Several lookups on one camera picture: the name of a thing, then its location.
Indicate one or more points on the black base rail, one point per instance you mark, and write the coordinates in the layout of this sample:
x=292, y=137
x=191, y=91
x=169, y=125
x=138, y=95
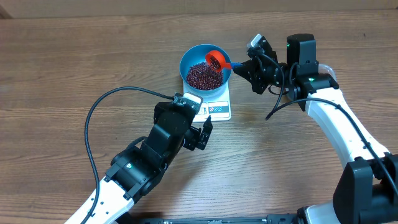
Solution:
x=269, y=219

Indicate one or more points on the blue bowl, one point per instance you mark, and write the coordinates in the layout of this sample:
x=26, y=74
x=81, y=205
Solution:
x=196, y=55

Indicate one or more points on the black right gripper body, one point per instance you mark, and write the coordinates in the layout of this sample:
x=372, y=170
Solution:
x=265, y=80

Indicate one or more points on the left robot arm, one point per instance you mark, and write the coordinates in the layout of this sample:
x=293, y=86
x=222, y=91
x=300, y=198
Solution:
x=135, y=171

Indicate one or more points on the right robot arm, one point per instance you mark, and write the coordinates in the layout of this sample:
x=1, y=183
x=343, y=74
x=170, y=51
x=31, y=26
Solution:
x=367, y=189

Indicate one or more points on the clear plastic container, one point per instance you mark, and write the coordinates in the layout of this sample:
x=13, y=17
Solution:
x=324, y=69

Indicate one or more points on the white digital kitchen scale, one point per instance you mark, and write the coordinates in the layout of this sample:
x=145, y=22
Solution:
x=216, y=103

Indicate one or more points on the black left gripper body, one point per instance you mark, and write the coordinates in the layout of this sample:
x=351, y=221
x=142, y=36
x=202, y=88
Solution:
x=191, y=140

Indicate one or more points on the red measuring scoop blue handle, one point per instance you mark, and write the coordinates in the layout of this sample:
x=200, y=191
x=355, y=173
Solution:
x=220, y=57

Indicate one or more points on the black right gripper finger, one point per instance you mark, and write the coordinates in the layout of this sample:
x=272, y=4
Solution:
x=244, y=73
x=249, y=64

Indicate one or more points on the red beans in bowl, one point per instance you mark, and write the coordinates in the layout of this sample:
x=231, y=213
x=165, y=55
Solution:
x=202, y=77

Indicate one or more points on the red beans in scoop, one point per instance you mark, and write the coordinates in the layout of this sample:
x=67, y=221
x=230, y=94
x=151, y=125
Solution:
x=214, y=64

